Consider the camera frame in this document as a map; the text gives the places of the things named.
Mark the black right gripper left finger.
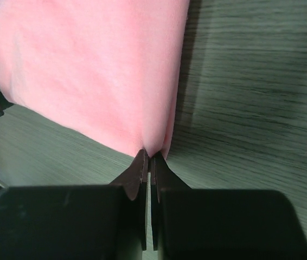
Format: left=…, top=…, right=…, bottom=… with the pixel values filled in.
left=0, top=150, right=149, bottom=259

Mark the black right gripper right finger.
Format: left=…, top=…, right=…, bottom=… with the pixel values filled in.
left=150, top=153, right=307, bottom=259

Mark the light pink t shirt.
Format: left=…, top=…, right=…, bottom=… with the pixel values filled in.
left=0, top=1, right=189, bottom=156

